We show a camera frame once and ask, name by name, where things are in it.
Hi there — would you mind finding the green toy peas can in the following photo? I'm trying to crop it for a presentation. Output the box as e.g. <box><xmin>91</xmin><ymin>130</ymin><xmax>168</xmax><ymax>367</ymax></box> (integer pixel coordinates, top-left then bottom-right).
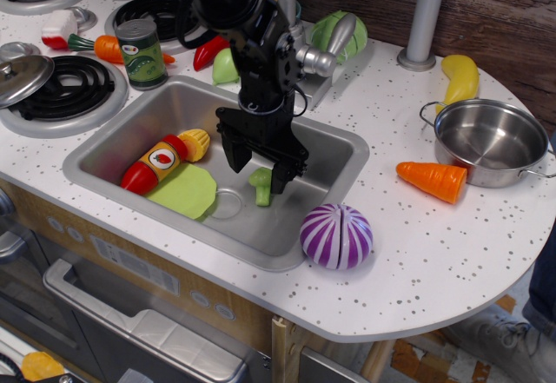
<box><xmin>115</xmin><ymin>19</ymin><xmax>169</xmax><ymax>90</ymax></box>

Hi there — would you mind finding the orange toy carrot piece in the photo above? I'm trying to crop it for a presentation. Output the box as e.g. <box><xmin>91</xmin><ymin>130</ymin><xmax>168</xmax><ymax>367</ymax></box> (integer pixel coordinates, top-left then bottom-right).
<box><xmin>395</xmin><ymin>162</ymin><xmax>467</xmax><ymax>204</ymax></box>

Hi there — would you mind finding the silver toy faucet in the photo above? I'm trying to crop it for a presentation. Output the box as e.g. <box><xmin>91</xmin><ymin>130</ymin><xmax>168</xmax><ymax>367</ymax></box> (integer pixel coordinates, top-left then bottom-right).
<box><xmin>276</xmin><ymin>0</ymin><xmax>357</xmax><ymax>113</ymax></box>

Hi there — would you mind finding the yellow toy banana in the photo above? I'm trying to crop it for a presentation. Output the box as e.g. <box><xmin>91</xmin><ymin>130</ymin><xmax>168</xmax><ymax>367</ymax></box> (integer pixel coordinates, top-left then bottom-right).
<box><xmin>435</xmin><ymin>55</ymin><xmax>480</xmax><ymax>114</ymax></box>

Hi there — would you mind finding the red white toy radish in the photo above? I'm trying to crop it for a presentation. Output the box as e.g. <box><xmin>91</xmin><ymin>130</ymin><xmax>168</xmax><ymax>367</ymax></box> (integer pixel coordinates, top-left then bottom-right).
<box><xmin>41</xmin><ymin>10</ymin><xmax>78</xmax><ymax>50</ymax></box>

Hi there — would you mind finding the grey toy oven door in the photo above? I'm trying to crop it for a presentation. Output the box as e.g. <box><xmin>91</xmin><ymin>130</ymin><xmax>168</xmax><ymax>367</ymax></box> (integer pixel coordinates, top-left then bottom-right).
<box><xmin>43</xmin><ymin>259</ymin><xmax>270</xmax><ymax>382</ymax></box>

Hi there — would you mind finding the red yellow ketchup bottle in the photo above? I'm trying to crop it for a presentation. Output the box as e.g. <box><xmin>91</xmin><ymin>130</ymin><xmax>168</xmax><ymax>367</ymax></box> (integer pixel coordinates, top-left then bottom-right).
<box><xmin>120</xmin><ymin>135</ymin><xmax>188</xmax><ymax>195</ymax></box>

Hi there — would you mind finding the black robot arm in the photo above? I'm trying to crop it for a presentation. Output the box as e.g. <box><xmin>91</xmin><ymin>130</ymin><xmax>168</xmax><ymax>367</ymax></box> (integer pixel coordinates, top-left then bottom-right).
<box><xmin>176</xmin><ymin>0</ymin><xmax>308</xmax><ymax>195</ymax></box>

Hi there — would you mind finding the grey stove knob left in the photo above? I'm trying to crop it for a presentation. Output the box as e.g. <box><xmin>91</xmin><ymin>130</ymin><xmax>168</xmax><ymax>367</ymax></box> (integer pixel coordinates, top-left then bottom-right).
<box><xmin>0</xmin><ymin>42</ymin><xmax>41</xmax><ymax>63</ymax></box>

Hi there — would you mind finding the orange toy carrot with stem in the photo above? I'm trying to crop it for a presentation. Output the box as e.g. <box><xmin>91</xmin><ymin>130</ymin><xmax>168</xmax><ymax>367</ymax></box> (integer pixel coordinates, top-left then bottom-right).
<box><xmin>67</xmin><ymin>33</ymin><xmax>176</xmax><ymax>65</ymax></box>

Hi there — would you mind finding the front left stove burner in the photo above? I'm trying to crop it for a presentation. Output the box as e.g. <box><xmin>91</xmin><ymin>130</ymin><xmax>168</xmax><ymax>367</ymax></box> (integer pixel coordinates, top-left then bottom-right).
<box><xmin>1</xmin><ymin>56</ymin><xmax>128</xmax><ymax>139</ymax></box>

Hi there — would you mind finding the blue jeans leg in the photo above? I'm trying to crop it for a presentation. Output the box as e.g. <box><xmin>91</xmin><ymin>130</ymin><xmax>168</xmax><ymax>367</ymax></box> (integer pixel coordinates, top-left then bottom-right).
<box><xmin>522</xmin><ymin>240</ymin><xmax>555</xmax><ymax>340</ymax></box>

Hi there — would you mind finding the yellow object with black cable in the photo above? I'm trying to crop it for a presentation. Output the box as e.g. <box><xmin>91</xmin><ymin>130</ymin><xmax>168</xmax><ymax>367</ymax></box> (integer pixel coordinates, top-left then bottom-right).
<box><xmin>1</xmin><ymin>352</ymin><xmax>66</xmax><ymax>383</ymax></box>

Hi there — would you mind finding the grey support pole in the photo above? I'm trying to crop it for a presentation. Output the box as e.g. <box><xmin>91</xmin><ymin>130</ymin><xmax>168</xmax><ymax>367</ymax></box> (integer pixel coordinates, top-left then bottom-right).
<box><xmin>397</xmin><ymin>0</ymin><xmax>442</xmax><ymax>72</ymax></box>

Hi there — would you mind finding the yellow toy corn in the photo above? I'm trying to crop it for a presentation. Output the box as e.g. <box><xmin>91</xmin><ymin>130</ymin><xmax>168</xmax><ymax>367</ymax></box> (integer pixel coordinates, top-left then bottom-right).
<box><xmin>178</xmin><ymin>129</ymin><xmax>211</xmax><ymax>162</ymax></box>

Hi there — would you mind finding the purple striped toy onion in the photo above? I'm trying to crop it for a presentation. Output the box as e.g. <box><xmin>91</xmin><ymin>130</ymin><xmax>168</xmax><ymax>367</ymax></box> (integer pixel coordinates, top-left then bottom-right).
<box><xmin>299</xmin><ymin>203</ymin><xmax>374</xmax><ymax>270</ymax></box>

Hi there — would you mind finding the stainless steel pot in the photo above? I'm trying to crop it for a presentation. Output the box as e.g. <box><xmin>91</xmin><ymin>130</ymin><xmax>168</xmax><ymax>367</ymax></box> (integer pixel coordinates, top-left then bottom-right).
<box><xmin>420</xmin><ymin>99</ymin><xmax>555</xmax><ymax>188</ymax></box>

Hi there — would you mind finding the green toy broccoli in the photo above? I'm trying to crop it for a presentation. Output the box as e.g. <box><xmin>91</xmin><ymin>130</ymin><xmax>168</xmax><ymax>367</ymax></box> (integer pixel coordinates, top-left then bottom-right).
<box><xmin>248</xmin><ymin>167</ymin><xmax>272</xmax><ymax>207</ymax></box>

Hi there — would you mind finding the green toy lettuce leaf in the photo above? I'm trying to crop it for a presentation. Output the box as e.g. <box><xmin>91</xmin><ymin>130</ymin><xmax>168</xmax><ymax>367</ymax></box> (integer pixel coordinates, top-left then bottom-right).
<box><xmin>145</xmin><ymin>163</ymin><xmax>217</xmax><ymax>219</ymax></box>

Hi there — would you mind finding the silver pot lid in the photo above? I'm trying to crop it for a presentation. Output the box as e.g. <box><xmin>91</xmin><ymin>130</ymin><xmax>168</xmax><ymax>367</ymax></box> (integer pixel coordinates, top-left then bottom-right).
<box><xmin>1</xmin><ymin>55</ymin><xmax>55</xmax><ymax>109</ymax></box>

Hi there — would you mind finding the red toy chili pepper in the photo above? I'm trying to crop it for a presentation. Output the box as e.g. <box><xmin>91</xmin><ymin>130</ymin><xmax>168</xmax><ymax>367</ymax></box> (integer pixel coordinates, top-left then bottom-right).
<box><xmin>193</xmin><ymin>36</ymin><xmax>229</xmax><ymax>71</ymax></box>

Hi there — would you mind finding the grey stove knob centre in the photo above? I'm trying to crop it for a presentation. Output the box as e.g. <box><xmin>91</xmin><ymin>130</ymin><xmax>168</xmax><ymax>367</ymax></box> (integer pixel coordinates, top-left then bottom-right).
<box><xmin>68</xmin><ymin>6</ymin><xmax>97</xmax><ymax>32</ymax></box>

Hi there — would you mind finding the green toy cabbage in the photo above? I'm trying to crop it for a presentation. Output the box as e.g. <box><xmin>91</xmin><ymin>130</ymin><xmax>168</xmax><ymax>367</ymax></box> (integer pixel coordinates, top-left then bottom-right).
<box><xmin>309</xmin><ymin>10</ymin><xmax>368</xmax><ymax>64</ymax></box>

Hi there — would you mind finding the grey sneaker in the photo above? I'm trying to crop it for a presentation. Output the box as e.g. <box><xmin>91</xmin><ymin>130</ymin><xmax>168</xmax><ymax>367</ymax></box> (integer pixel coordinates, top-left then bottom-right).
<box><xmin>442</xmin><ymin>304</ymin><xmax>555</xmax><ymax>382</ymax></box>

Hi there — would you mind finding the grey toy sink basin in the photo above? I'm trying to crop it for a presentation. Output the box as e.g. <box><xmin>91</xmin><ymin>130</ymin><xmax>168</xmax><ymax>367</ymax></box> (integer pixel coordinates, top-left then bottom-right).
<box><xmin>63</xmin><ymin>76</ymin><xmax>369</xmax><ymax>271</ymax></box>

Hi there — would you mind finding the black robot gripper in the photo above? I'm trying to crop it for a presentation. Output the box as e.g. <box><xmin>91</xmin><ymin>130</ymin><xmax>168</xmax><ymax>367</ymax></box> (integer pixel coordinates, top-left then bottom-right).
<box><xmin>215</xmin><ymin>96</ymin><xmax>308</xmax><ymax>195</ymax></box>

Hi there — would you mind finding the back right stove burner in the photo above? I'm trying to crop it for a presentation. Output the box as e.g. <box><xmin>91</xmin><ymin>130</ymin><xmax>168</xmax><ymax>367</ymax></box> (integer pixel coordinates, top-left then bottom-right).
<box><xmin>104</xmin><ymin>0</ymin><xmax>186</xmax><ymax>56</ymax></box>

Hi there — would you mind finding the light green toy pear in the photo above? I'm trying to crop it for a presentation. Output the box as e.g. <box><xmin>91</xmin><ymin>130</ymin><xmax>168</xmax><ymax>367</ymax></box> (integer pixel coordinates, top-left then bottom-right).
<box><xmin>212</xmin><ymin>48</ymin><xmax>240</xmax><ymax>85</ymax></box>

